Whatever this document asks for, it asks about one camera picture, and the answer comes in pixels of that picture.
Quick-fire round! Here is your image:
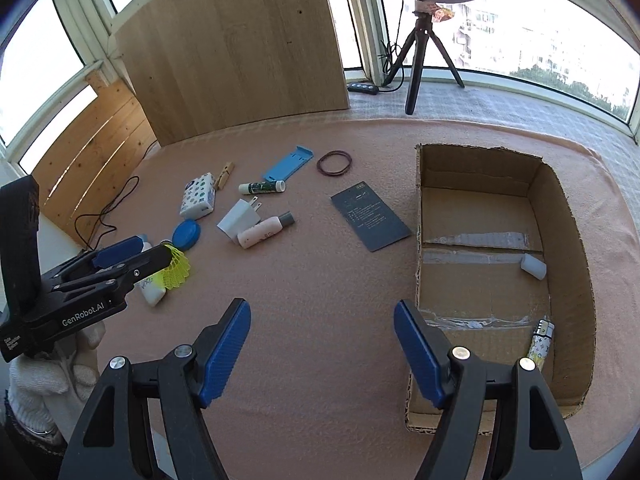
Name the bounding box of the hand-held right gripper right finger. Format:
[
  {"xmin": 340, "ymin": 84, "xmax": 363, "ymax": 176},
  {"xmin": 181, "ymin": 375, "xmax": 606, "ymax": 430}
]
[{"xmin": 393, "ymin": 299, "xmax": 583, "ymax": 480}]

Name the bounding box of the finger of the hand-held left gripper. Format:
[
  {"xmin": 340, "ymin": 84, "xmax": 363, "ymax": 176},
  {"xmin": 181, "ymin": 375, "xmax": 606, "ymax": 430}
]
[
  {"xmin": 50, "ymin": 244, "xmax": 174, "ymax": 302},
  {"xmin": 42, "ymin": 235, "xmax": 147, "ymax": 282}
]

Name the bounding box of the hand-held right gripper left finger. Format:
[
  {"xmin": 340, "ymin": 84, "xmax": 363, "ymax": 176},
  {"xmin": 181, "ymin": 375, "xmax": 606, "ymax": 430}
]
[{"xmin": 59, "ymin": 298, "xmax": 252, "ymax": 480}]

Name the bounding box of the white bottle with blue cap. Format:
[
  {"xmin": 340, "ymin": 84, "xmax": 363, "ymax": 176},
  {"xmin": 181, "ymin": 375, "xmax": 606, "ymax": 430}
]
[{"xmin": 132, "ymin": 234, "xmax": 166, "ymax": 307}]

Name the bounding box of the yellow shuttlecock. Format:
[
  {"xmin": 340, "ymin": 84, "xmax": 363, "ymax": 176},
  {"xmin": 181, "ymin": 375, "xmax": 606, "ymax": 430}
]
[{"xmin": 152, "ymin": 242, "xmax": 192, "ymax": 292}]

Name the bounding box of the blue round lid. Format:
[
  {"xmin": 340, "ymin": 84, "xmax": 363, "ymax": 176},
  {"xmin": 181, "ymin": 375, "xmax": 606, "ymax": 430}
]
[{"xmin": 171, "ymin": 220, "xmax": 202, "ymax": 251}]

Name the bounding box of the patterned tissue pack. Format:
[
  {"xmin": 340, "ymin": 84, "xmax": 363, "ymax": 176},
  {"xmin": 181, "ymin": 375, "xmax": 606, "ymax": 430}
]
[{"xmin": 179, "ymin": 172, "xmax": 217, "ymax": 220}]

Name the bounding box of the white charger plug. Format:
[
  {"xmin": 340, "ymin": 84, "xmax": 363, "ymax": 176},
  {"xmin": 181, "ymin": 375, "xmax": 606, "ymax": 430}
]
[{"xmin": 216, "ymin": 197, "xmax": 263, "ymax": 245}]

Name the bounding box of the wooden clothespin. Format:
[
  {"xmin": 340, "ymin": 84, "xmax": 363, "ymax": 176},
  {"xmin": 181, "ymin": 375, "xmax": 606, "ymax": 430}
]
[{"xmin": 215, "ymin": 161, "xmax": 236, "ymax": 191}]

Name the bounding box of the pink white tube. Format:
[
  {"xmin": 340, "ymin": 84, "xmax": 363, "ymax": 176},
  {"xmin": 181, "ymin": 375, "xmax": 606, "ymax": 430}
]
[{"xmin": 237, "ymin": 211, "xmax": 296, "ymax": 250}]

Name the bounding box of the white and green lip balm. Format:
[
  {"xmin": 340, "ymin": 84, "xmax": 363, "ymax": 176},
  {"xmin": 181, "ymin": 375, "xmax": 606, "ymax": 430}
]
[{"xmin": 238, "ymin": 180, "xmax": 287, "ymax": 195}]

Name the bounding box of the dark grey card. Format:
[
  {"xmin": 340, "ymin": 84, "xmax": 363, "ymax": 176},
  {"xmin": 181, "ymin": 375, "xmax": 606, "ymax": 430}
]
[{"xmin": 330, "ymin": 179, "xmax": 413, "ymax": 252}]

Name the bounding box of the cardboard box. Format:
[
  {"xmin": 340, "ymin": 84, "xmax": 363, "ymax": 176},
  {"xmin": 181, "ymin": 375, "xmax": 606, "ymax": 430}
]
[{"xmin": 404, "ymin": 143, "xmax": 597, "ymax": 433}]

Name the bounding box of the blue plastic phone stand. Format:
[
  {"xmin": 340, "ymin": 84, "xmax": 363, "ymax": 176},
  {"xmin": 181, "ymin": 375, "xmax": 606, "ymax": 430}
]
[{"xmin": 262, "ymin": 145, "xmax": 316, "ymax": 182}]

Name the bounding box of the brown rubber band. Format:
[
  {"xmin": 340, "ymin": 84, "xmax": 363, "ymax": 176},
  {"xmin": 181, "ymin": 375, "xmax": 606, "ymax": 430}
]
[{"xmin": 317, "ymin": 150, "xmax": 355, "ymax": 178}]

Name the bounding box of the person's left forearm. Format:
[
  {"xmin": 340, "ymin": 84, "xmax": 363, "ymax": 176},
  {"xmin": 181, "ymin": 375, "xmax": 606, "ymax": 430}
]
[{"xmin": 2, "ymin": 395, "xmax": 68, "ymax": 461}]

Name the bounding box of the person's left hand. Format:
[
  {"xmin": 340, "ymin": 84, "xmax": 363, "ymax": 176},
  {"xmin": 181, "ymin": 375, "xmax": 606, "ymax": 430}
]
[{"xmin": 7, "ymin": 320, "xmax": 107, "ymax": 414}]

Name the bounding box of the slatted wooden panel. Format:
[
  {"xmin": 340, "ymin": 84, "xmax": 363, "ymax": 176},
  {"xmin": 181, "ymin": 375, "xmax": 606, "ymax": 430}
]
[{"xmin": 31, "ymin": 71, "xmax": 161, "ymax": 251}]

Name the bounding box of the patterned lighter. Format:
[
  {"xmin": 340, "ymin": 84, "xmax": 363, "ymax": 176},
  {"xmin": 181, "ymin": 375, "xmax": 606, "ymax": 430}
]
[{"xmin": 526, "ymin": 316, "xmax": 556, "ymax": 371}]

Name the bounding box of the small white cap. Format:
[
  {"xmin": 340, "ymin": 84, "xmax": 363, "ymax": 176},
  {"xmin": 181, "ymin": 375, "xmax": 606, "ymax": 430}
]
[{"xmin": 520, "ymin": 254, "xmax": 547, "ymax": 280}]

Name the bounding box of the large wooden board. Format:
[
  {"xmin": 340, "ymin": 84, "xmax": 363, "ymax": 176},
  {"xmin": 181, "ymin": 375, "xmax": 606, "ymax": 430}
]
[{"xmin": 111, "ymin": 0, "xmax": 351, "ymax": 147}]

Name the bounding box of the checked cloth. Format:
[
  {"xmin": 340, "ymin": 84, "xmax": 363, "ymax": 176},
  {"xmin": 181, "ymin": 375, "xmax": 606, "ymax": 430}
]
[{"xmin": 347, "ymin": 80, "xmax": 640, "ymax": 211}]

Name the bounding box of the black tripod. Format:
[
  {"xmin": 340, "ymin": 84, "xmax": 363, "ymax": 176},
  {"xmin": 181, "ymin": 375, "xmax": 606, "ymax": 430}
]
[{"xmin": 382, "ymin": 0, "xmax": 466, "ymax": 116}]

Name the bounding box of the thin black cable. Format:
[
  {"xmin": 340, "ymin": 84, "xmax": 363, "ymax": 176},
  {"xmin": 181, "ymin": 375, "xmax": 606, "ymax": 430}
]
[{"xmin": 74, "ymin": 176, "xmax": 140, "ymax": 251}]

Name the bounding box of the white window frame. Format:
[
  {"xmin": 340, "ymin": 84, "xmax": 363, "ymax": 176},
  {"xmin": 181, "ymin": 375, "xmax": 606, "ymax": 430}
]
[{"xmin": 0, "ymin": 0, "xmax": 640, "ymax": 161}]

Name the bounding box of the ring light cable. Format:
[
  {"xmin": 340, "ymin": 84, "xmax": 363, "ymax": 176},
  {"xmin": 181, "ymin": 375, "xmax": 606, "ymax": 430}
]
[{"xmin": 377, "ymin": 0, "xmax": 406, "ymax": 92}]

